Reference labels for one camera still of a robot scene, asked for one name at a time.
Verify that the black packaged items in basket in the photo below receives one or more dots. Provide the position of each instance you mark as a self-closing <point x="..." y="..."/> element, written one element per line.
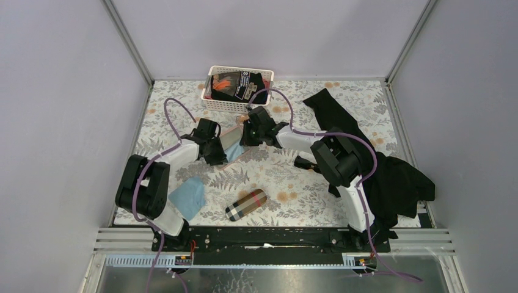
<point x="236" y="86"/>

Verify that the blue cleaning cloth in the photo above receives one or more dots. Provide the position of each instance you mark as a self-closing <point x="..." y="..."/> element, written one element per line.
<point x="233" y="152"/>
<point x="189" y="197"/>

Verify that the orange lens sunglasses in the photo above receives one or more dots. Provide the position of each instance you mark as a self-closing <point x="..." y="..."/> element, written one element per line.
<point x="241" y="119"/>

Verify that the pink glasses case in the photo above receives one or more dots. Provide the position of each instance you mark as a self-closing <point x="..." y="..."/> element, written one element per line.
<point x="228" y="138"/>

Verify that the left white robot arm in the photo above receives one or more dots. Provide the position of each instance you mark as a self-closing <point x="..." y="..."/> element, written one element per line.
<point x="143" y="188"/>

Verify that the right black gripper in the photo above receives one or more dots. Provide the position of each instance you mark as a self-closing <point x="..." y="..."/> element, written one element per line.
<point x="245" y="140"/>

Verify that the black garment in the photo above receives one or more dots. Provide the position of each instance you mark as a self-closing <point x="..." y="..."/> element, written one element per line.
<point x="396" y="187"/>

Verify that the white plastic basket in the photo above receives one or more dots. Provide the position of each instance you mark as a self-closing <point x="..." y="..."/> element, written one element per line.
<point x="262" y="98"/>

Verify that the plaid glasses case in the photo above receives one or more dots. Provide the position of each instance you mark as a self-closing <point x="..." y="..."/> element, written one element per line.
<point x="245" y="205"/>

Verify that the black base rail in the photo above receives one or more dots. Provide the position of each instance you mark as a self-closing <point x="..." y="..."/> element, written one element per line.
<point x="252" y="245"/>

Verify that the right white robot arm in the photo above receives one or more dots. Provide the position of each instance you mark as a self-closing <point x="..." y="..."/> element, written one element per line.
<point x="336" y="157"/>

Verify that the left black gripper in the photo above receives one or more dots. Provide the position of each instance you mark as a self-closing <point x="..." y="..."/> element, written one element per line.
<point x="220" y="157"/>

